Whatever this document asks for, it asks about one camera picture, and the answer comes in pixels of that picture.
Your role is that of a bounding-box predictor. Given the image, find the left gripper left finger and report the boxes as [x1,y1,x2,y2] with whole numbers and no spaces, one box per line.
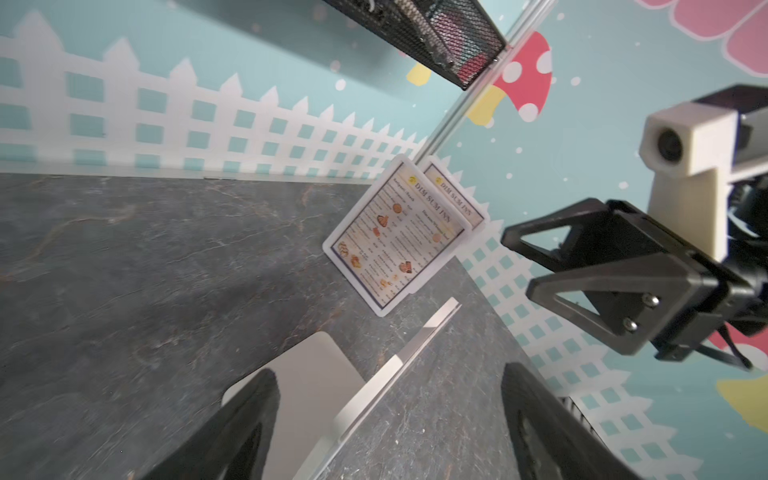
[144,369,280,479]

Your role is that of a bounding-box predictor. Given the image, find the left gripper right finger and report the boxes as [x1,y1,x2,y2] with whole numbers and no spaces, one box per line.
[501,363,638,480]

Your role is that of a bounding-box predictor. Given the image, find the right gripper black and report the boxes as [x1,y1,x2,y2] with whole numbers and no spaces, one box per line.
[500,198,767,362]

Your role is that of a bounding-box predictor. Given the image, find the white menu stand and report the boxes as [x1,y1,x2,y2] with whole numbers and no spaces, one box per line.
[262,298,461,479]
[322,154,475,318]

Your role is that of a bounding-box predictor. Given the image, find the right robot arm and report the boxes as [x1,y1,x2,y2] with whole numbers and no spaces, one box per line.
[500,175,767,370]

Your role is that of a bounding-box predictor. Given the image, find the black mesh wall basket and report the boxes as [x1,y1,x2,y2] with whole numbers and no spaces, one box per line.
[328,0,507,90]

